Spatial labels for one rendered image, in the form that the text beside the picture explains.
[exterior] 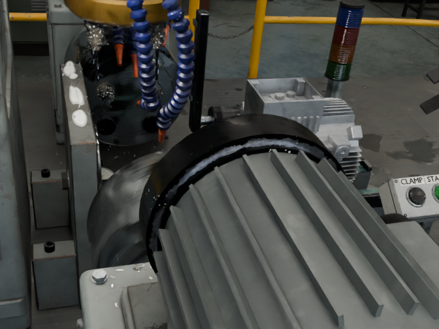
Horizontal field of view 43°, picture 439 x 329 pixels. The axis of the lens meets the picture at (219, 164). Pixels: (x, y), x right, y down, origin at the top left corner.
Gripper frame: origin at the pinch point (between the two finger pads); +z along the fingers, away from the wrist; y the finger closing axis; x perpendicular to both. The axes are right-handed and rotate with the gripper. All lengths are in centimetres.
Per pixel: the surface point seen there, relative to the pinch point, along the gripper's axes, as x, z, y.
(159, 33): 9, 50, -51
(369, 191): -14.6, 25.6, -3.2
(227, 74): 180, 11, 210
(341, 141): -9.8, 29.0, -22.7
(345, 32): 21.5, 9.0, -6.1
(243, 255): -40, 54, -84
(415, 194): -26.7, 25.5, -28.1
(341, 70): 17.6, 12.8, 1.6
